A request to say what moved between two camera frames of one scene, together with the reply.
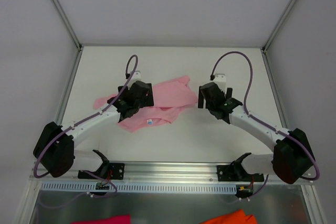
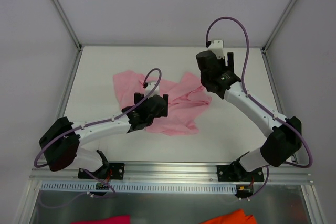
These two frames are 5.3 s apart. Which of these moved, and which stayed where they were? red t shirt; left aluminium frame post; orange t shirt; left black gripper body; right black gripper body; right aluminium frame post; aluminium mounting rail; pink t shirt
Moved: right black gripper body; left black gripper body; pink t shirt
Stayed: right aluminium frame post; aluminium mounting rail; orange t shirt; red t shirt; left aluminium frame post
